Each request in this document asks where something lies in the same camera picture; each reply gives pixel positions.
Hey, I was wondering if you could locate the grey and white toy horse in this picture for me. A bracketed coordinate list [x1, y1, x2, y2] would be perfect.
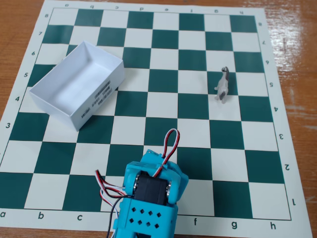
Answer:
[214, 65, 230, 104]

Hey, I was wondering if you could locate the green and white chessboard mat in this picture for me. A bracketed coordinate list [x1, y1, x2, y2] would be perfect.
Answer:
[0, 0, 314, 238]

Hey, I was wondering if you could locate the red white black servo cable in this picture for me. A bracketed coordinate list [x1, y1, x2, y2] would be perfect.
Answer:
[100, 188, 124, 238]
[95, 169, 127, 192]

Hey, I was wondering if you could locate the white cardboard box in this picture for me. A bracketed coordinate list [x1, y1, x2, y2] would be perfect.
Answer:
[29, 40, 125, 132]

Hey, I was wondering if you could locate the red white black looped cable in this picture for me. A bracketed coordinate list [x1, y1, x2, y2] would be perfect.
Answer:
[153, 128, 180, 178]

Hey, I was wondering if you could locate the turquoise gripper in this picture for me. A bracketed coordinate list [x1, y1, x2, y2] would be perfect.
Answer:
[173, 165, 190, 203]

